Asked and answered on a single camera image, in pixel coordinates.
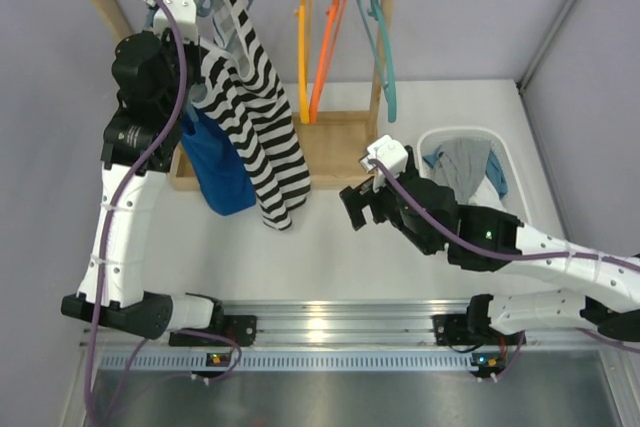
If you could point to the yellow hanger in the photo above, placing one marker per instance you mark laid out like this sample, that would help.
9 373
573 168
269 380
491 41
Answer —
304 16

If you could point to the grey garment in basket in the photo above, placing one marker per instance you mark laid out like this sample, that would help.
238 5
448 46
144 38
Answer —
461 165

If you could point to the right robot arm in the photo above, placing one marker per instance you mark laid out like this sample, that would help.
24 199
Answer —
591 290

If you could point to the white garment in basket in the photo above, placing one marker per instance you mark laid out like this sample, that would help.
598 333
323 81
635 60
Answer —
486 196

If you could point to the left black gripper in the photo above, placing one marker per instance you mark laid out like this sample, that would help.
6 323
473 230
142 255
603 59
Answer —
176 45

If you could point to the white perforated laundry basket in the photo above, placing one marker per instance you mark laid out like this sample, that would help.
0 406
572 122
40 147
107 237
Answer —
429 143

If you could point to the teal hanger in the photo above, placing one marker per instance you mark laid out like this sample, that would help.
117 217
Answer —
383 57

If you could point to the orange hanger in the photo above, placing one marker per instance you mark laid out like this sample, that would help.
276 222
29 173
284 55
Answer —
335 14

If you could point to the black white striped tank top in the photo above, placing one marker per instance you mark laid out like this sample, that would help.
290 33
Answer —
246 97

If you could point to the white slotted cable duct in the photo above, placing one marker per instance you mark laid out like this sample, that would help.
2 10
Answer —
308 361

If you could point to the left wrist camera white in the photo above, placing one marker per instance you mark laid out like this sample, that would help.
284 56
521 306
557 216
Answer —
184 13

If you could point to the blue tank top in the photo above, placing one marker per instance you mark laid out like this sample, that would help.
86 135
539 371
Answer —
218 169

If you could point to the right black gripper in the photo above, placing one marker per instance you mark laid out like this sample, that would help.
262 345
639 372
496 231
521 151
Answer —
360 197

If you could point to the wooden clothes rack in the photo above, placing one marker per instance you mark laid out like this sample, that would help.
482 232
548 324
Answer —
333 145

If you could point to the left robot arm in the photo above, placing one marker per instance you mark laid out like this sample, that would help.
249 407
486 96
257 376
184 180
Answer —
154 73

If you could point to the blue garment in basket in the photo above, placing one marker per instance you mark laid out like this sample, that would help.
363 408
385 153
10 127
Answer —
495 173

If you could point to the aluminium mounting rail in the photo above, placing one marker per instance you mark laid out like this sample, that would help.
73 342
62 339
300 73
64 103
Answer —
345 322

